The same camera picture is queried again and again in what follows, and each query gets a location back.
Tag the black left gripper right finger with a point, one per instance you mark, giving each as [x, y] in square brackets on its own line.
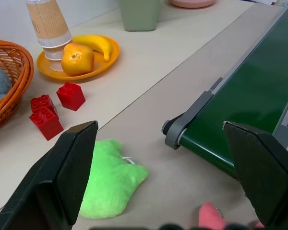
[261, 172]

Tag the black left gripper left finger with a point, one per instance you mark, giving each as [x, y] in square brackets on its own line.
[50, 177]

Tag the green conveyor belt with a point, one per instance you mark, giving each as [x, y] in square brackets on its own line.
[242, 100]

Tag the red toy building block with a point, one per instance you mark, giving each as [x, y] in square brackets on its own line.
[42, 103]
[70, 95]
[46, 123]

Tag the green plush toy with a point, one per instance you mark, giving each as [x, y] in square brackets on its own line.
[110, 182]

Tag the pink plush toy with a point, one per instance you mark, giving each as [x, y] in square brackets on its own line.
[210, 216]

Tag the orange wicker basket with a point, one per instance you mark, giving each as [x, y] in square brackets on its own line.
[12, 79]

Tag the orange toy pear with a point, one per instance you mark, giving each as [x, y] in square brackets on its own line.
[76, 60]

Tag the orange plastic plate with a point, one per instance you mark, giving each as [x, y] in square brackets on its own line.
[110, 60]

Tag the yellow toy banana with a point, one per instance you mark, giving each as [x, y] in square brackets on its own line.
[98, 44]

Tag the stack of paper cups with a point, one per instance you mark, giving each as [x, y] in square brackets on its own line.
[48, 26]

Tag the pink plastic bowl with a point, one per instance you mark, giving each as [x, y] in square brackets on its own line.
[192, 3]

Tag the sage green plastic container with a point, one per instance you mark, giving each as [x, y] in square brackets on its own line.
[139, 14]

